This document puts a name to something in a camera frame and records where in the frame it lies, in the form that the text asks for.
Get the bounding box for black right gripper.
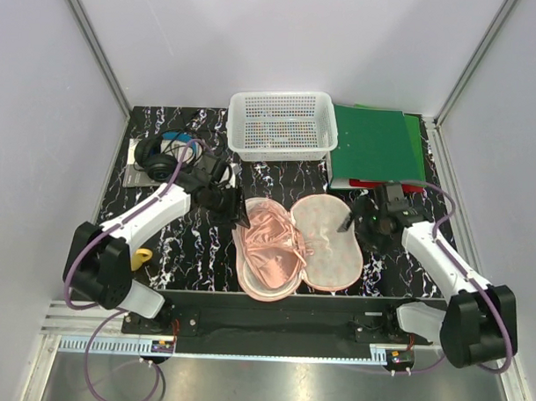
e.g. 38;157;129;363
335;194;394;257

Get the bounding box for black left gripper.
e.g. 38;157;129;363
203;182;251;230

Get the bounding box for floral pink laundry bag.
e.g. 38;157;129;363
232;193;363;302

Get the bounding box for pink satin bra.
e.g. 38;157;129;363
239;199;312;289

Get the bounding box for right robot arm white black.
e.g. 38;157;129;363
339;182;518;374

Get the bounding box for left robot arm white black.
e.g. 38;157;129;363
62;155;249;334

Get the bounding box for red folder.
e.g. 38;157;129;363
348;179;424;194

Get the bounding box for white plastic mesh basket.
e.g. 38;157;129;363
225;91;338;163

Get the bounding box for black blue headphones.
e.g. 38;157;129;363
132;128;225;185

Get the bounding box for yellow ceramic mug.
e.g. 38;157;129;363
131;248;152;272

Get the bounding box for grey booklet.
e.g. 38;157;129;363
121;135;207;191

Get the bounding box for green flat folder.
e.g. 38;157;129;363
404;113;422;158

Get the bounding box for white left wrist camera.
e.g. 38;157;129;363
220;163;241;187

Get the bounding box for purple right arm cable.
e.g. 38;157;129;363
402;180;518;377

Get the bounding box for white slotted cable duct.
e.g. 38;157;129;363
58;335;387;366

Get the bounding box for aluminium frame rail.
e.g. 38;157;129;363
64;0;132;118

